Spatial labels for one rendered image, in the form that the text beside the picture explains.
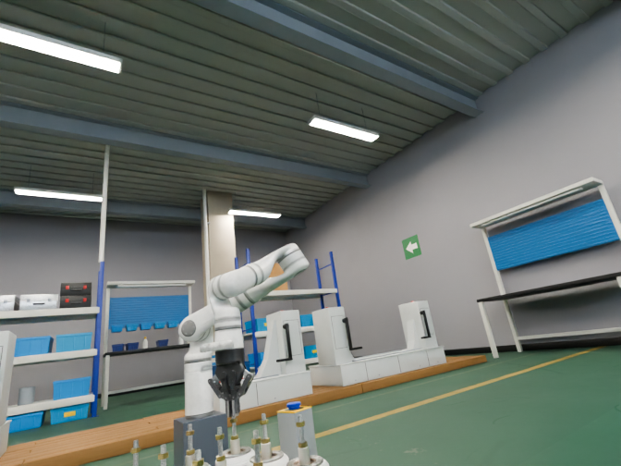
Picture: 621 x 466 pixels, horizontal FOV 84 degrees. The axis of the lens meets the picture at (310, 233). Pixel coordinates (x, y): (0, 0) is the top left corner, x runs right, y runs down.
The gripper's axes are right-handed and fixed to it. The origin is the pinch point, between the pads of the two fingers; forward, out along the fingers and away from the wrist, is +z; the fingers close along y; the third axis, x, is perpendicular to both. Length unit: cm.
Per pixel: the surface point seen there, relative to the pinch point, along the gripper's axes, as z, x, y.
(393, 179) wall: -314, -599, -58
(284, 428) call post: 7.8, -11.1, -8.7
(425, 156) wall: -319, -543, -124
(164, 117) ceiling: -365, -284, 251
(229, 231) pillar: -270, -557, 306
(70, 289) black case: -121, -252, 372
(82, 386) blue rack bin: -2, -268, 359
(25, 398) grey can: 2, -232, 402
